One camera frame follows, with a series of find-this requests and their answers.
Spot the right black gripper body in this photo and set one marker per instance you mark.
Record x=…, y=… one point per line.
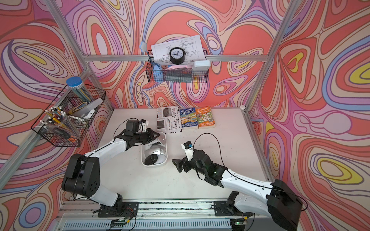
x=188, y=165

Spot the clear pen cup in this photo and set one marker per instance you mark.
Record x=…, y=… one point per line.
x=59, y=123

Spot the black round clock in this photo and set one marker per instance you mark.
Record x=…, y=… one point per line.
x=177, y=55

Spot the white paper sheet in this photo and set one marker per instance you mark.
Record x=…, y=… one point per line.
x=192, y=45

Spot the left wire basket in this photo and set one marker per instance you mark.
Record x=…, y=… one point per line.
x=80, y=113

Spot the blue lid pencil jar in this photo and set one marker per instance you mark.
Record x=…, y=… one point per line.
x=79, y=88

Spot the wire basket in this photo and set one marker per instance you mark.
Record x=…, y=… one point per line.
x=157, y=73
x=80, y=113

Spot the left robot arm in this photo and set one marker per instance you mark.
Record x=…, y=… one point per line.
x=82, y=176

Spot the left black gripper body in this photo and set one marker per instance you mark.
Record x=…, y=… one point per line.
x=143, y=137

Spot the white storage box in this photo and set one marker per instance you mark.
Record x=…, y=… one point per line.
x=162, y=159

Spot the back wire basket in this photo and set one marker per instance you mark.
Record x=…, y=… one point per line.
x=157, y=73

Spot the white mouse upside-down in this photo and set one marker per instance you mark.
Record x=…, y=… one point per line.
x=162, y=139

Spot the white device in basket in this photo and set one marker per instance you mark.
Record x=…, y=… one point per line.
x=203, y=65

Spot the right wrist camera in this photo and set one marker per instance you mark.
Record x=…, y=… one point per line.
x=188, y=149

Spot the orange treehouse book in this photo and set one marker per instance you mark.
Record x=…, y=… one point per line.
x=205, y=118

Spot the blue treehouse book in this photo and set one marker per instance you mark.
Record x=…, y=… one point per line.
x=188, y=118

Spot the newspaper print book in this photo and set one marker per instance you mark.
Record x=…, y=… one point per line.
x=168, y=120

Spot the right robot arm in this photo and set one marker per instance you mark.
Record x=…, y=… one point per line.
x=272, y=199

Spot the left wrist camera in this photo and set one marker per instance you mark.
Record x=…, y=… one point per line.
x=144, y=124

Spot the small black mouse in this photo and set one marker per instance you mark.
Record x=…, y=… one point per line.
x=151, y=160

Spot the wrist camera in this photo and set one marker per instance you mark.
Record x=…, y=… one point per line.
x=188, y=149
x=144, y=124

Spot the silver mouse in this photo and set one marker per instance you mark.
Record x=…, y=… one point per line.
x=156, y=149

